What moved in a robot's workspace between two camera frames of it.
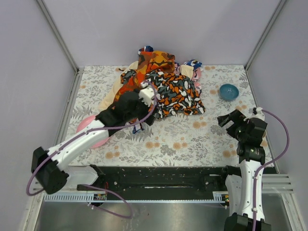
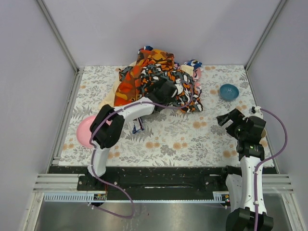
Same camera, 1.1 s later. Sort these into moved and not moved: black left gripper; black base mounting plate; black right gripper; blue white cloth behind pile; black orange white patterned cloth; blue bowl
Moved: black left gripper; black orange white patterned cloth
Not moved: black base mounting plate; black right gripper; blue white cloth behind pile; blue bowl
